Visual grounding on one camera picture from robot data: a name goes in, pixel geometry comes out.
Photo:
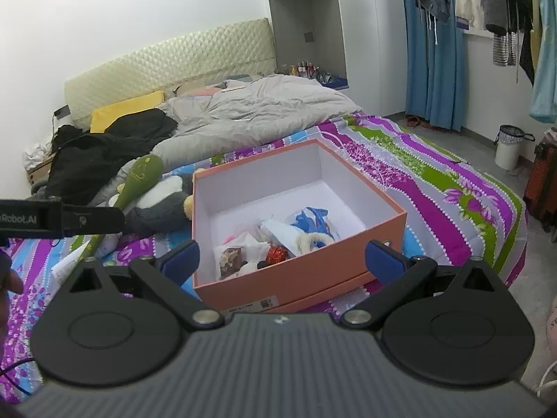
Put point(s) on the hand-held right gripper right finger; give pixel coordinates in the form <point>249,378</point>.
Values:
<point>383,265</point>

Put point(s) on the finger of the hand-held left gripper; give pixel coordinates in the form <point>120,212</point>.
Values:
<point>100,220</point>

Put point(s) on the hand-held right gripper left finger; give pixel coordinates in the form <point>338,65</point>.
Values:
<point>180,257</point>

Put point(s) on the orange cardboard box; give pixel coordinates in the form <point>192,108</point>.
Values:
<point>304,283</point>

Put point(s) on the blue cartoon plastic packet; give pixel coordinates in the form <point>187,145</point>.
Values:
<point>311,220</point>

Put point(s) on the red candy wrapper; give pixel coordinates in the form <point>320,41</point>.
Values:
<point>278,254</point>

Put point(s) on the blue face mask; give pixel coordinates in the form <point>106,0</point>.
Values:
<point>280,233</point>

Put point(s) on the person's left hand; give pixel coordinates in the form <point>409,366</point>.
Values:
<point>11,278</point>

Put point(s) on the dark grey blanket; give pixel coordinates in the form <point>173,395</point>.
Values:
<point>39,188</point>

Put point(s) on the grey penguin plush toy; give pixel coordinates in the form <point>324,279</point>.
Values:
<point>156,217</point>

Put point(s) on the brown cardboard carton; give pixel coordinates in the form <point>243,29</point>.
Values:
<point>39,170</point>

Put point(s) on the white paper sheet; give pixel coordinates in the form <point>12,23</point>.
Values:
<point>69,263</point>

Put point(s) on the black jacket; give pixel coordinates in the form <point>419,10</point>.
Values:
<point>87,161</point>

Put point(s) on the green plush stick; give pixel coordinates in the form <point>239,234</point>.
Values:
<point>146,173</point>

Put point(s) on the crumpled white fabric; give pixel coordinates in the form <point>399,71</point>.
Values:
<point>35,153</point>

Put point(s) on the floral striped bed sheet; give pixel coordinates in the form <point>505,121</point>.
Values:
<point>435,191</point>

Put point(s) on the black bag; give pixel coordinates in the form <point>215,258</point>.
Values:
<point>65,136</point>

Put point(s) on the yellow pillow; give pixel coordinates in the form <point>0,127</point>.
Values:
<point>117,111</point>

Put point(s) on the red slippers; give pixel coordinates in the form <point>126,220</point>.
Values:
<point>415,120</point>

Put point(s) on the pink pillow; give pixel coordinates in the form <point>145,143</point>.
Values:
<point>204,90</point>

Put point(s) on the grey duvet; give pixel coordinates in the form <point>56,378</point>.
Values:
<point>261,109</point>

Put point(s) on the white trash bin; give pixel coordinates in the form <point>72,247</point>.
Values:
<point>509,150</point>

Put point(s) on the brown suitcase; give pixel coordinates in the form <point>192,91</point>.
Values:
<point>541,183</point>

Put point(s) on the beige padded headboard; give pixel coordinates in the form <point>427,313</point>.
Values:
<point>174,56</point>

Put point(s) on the blue plastic tray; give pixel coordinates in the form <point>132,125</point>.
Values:
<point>335,80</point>

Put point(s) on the blue curtain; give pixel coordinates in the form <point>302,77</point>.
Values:
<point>435,74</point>

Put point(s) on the row of small bottles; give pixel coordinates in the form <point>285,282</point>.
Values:
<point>302,69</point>

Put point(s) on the hanging striped garment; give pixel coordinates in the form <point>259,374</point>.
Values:
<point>504,50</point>

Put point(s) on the hanging light blue garment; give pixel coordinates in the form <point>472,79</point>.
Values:
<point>547,74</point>

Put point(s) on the hanging grey coat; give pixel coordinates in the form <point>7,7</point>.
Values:
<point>496,0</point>

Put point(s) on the hanging black garment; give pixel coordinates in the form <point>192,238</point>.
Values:
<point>522,8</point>

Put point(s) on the black wall adapter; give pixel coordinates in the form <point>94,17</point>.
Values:
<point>62,112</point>

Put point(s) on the grey wall switch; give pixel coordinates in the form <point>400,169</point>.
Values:
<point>308,37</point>

